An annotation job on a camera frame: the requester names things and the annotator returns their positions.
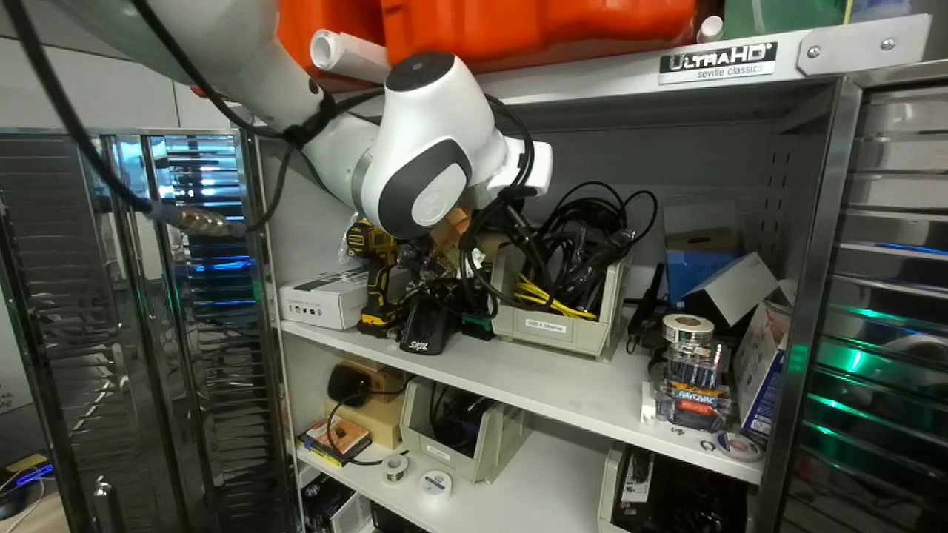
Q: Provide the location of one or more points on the black battery charger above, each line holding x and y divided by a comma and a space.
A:
428, 329

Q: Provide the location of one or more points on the white rolled tube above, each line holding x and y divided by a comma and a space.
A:
344, 53

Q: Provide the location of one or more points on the blue box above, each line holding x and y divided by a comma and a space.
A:
698, 272

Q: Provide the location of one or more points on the grey bin with black items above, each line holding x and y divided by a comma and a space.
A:
461, 433

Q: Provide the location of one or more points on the metal shelf unit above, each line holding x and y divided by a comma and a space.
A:
612, 76

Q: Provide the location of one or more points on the small white tape roll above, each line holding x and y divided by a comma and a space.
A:
396, 466

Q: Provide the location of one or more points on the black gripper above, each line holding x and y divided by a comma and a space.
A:
492, 230

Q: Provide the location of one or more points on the green container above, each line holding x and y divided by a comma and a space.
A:
787, 17

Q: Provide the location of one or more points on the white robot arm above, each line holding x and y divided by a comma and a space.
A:
416, 158

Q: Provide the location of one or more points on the steel tray rack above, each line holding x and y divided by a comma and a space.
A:
150, 344

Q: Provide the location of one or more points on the white box with green label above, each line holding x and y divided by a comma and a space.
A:
325, 301

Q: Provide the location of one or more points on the white cardboard card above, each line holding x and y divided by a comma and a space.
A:
736, 286

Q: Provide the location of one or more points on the large orange plastic bin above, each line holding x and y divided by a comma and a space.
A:
544, 27

